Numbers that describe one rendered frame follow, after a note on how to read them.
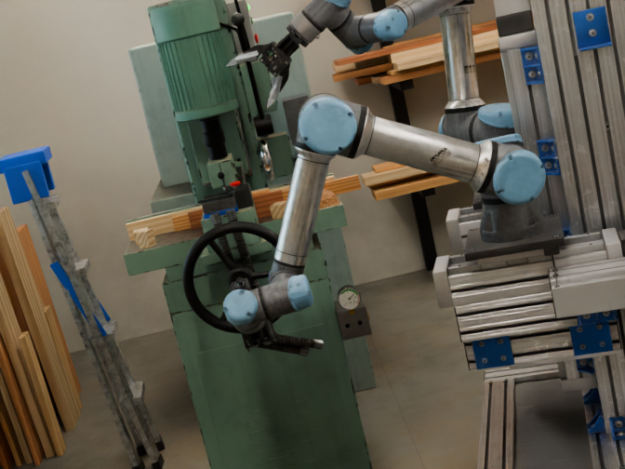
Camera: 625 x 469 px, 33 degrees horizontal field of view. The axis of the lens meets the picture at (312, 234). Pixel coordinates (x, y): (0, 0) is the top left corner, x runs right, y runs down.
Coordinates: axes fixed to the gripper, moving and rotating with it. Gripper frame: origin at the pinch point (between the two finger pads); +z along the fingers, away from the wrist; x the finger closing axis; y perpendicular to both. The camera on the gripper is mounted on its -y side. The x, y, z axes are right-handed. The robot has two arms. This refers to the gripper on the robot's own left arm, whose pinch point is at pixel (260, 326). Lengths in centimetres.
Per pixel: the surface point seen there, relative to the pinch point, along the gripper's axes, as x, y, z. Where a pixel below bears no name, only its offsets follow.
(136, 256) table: -27.9, -30.3, 10.0
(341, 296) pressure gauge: 21.2, -5.2, 17.6
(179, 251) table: -16.7, -28.4, 11.2
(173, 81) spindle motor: -5, -71, 1
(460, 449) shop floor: 42, 38, 82
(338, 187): 29, -37, 25
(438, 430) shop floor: 38, 29, 98
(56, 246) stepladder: -64, -61, 69
